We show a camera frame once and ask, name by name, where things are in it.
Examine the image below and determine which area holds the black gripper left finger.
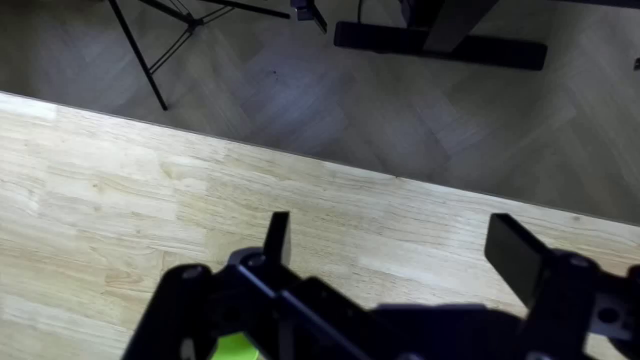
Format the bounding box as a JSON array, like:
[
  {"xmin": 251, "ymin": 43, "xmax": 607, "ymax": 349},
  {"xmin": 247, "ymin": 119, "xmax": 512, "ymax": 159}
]
[{"xmin": 226, "ymin": 210, "xmax": 295, "ymax": 281}]

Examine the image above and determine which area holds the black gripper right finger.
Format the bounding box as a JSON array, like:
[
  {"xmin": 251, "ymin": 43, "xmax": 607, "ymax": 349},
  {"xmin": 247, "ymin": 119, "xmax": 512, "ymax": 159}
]
[{"xmin": 485, "ymin": 213, "xmax": 598, "ymax": 313}]

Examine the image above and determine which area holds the yellow-green plastic mug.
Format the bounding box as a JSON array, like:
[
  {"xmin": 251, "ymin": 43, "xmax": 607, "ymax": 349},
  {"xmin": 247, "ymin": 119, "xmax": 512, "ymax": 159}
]
[{"xmin": 213, "ymin": 333, "xmax": 261, "ymax": 360}]

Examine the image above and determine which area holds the black tripod stand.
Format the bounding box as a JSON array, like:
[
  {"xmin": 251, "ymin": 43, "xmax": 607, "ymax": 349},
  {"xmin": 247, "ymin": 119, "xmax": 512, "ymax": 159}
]
[{"xmin": 107, "ymin": 0, "xmax": 290, "ymax": 110}]

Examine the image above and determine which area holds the black table base foot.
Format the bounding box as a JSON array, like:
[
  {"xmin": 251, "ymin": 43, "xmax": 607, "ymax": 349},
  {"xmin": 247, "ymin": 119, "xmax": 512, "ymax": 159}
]
[{"xmin": 334, "ymin": 0, "xmax": 548, "ymax": 70}]

